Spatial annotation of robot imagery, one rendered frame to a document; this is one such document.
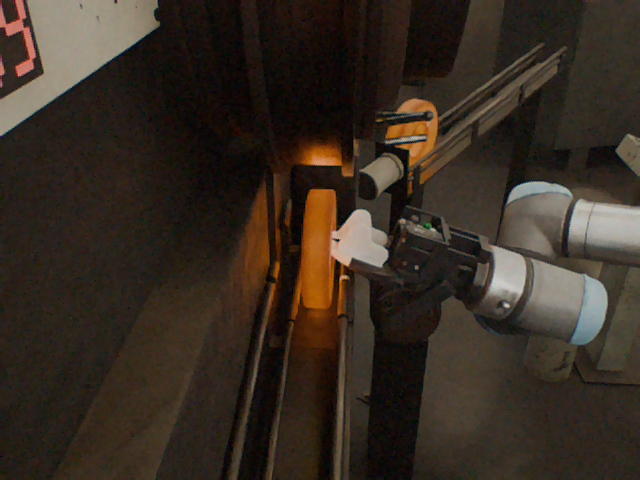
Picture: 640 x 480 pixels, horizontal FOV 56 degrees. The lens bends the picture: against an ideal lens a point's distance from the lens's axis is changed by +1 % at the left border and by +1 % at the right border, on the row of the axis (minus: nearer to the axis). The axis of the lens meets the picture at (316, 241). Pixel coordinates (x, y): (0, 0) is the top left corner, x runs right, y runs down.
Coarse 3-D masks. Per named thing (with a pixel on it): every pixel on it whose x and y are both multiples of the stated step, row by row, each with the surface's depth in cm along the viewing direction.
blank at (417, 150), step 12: (408, 108) 113; (420, 108) 114; (432, 108) 117; (432, 120) 119; (396, 132) 112; (408, 132) 113; (420, 132) 120; (432, 132) 121; (408, 144) 114; (420, 144) 121; (432, 144) 123; (420, 156) 120
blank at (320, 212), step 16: (320, 192) 74; (320, 208) 71; (304, 224) 70; (320, 224) 70; (304, 240) 69; (320, 240) 69; (304, 256) 69; (320, 256) 69; (304, 272) 70; (320, 272) 70; (304, 288) 71; (320, 288) 71; (304, 304) 74; (320, 304) 73
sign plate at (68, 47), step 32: (0, 0) 22; (32, 0) 24; (64, 0) 27; (96, 0) 30; (128, 0) 34; (0, 32) 22; (32, 32) 24; (64, 32) 27; (96, 32) 30; (128, 32) 34; (64, 64) 27; (96, 64) 30; (0, 96) 22; (32, 96) 25; (0, 128) 22
